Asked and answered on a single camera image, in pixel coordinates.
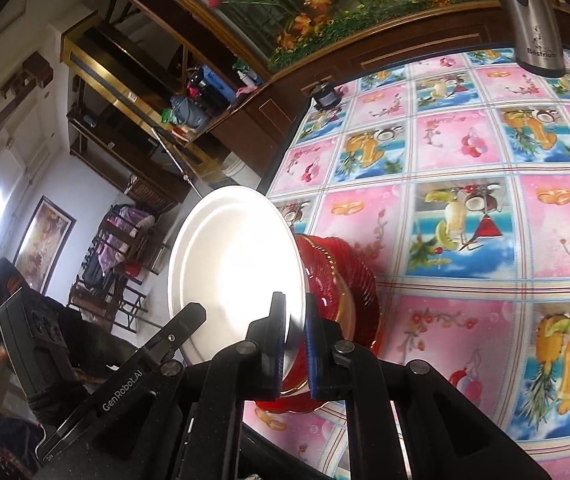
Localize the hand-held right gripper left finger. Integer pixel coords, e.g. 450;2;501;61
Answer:
40;292;288;480

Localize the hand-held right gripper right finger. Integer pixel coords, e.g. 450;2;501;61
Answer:
304;292;550;480

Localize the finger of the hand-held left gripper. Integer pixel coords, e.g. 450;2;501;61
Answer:
142;302;208;363

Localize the large white foam bowl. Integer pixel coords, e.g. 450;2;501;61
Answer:
167;186;310;367

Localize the large red plastic bowl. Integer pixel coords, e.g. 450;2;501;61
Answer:
255;234;380;416

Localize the purple printed cloth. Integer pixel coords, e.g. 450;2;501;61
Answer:
110;205;156;261

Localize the printed fruit pattern tablecloth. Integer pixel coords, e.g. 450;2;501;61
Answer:
242;47;570;480

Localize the grey blue bag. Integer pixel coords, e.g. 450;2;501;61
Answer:
171;94;210;128

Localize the black thermos flask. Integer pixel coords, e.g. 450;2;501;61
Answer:
187;67;210;100

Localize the small black round device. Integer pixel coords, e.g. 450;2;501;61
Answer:
312;82;343;110

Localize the glass tank with artificial flowers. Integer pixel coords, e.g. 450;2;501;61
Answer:
130;0;500;68

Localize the stainless steel thermos jug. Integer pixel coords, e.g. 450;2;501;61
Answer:
482;0;568;79

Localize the framed wall picture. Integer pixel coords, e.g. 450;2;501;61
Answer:
14;196;76;295

